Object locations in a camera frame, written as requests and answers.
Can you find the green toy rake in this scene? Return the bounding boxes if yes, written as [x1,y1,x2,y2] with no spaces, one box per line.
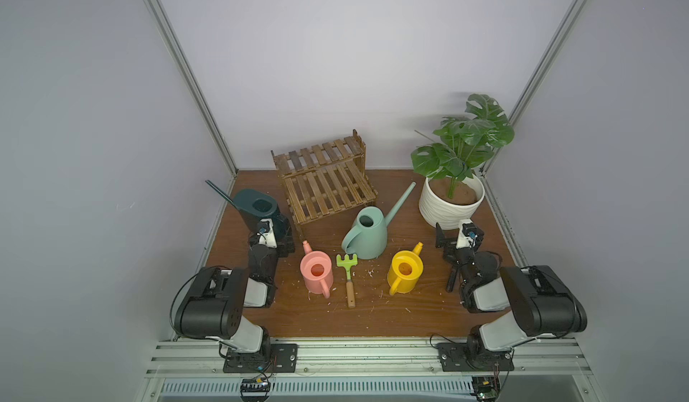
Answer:
[336,254,358,309]

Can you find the white ribbed plant pot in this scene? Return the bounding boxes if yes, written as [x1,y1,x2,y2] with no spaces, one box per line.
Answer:
[419,176,486,230]

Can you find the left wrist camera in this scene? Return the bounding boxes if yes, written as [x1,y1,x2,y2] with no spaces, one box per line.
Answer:
[257,218,277,249]

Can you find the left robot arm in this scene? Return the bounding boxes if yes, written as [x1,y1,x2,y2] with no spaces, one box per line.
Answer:
[169,217,295,363]

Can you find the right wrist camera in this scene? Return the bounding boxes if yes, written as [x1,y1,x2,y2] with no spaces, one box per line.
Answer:
[456,219,484,251]

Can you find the wooden slatted shelf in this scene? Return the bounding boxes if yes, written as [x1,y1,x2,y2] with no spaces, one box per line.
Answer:
[271,130,378,240]

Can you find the yellow watering can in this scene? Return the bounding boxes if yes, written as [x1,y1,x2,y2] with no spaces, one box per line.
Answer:
[387,242,423,295]

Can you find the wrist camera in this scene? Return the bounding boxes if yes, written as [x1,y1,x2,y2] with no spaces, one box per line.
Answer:
[456,219,484,251]
[257,218,277,249]

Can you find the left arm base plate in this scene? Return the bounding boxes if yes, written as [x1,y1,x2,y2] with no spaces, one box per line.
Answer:
[222,344,299,373]

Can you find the pink watering can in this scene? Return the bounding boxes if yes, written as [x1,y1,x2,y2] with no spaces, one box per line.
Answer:
[300,240,334,299]

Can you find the light green watering can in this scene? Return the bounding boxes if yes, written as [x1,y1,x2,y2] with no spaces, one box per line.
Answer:
[341,182,416,260]

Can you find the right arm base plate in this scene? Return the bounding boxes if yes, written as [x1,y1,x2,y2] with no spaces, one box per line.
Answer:
[436,343,514,373]

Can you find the green monstera plant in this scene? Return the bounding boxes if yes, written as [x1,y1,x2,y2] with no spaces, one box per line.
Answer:
[411,93,515,205]

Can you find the aluminium front rail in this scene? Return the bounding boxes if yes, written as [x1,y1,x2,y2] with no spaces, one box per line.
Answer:
[145,337,592,378]

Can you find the dark teal watering can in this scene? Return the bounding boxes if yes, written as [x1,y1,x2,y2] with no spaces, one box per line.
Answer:
[206,179,285,232]

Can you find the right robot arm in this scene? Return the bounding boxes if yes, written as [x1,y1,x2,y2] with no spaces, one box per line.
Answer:
[435,219,588,361]

